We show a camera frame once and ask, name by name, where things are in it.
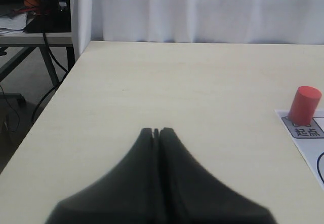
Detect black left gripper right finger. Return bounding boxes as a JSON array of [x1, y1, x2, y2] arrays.
[[158, 128, 276, 223]]

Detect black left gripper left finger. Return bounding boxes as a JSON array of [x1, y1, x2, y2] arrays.
[[47, 128, 160, 223]]

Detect red cylinder game piece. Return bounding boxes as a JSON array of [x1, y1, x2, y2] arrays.
[[288, 86, 322, 126]]

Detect paper number game board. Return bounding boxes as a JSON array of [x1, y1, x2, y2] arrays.
[[275, 109, 323, 188]]

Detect grey metal side table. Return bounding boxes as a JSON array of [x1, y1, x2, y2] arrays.
[[1, 32, 75, 86]]

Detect white curtain backdrop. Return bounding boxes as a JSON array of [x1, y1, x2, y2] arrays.
[[70, 0, 323, 56]]

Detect white papers on table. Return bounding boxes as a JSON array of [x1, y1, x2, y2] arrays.
[[1, 13, 27, 35]]

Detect orange ball on table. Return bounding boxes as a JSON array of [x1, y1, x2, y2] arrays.
[[24, 0, 41, 8]]

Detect black cable under table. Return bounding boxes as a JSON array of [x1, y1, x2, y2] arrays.
[[31, 30, 69, 123]]

